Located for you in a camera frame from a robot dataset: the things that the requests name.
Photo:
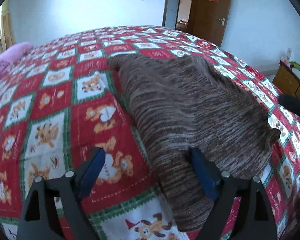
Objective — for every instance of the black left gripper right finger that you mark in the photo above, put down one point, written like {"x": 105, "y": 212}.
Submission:
{"x": 255, "y": 219}

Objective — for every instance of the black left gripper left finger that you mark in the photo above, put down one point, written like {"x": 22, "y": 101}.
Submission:
{"x": 39, "y": 219}

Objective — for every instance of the brown striped knit sweater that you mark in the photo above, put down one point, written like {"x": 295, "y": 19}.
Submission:
{"x": 183, "y": 103}

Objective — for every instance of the wooden side cabinet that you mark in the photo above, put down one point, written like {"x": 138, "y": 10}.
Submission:
{"x": 286, "y": 81}

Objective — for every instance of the colourful items on cabinet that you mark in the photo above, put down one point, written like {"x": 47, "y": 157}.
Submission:
{"x": 292, "y": 65}

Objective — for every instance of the red white cartoon bedspread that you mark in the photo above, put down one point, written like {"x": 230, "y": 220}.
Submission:
{"x": 61, "y": 99}

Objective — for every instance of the brown wooden door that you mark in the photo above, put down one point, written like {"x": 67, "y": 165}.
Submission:
{"x": 207, "y": 20}

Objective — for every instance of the pink folded blanket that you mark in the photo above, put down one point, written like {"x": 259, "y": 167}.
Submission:
{"x": 14, "y": 53}

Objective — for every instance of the window with curtain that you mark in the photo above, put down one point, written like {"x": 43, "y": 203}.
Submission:
{"x": 7, "y": 38}

